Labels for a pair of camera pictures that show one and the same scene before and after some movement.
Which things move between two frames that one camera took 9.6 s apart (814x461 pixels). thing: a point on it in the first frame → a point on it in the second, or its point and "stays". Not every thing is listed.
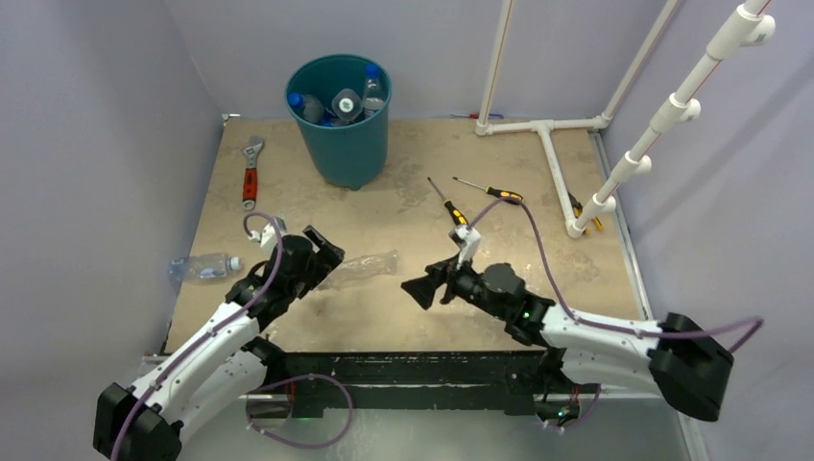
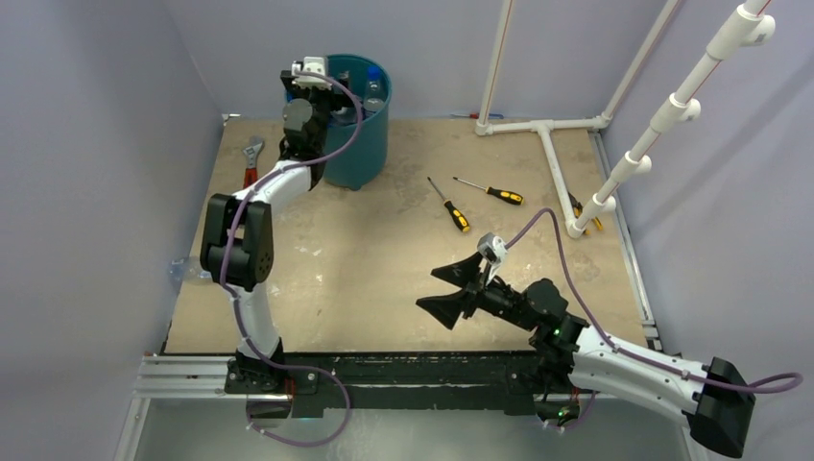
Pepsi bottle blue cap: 372,101 stays
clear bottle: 204,266 stays
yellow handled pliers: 577,210 stays
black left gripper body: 316,270 → 323,104
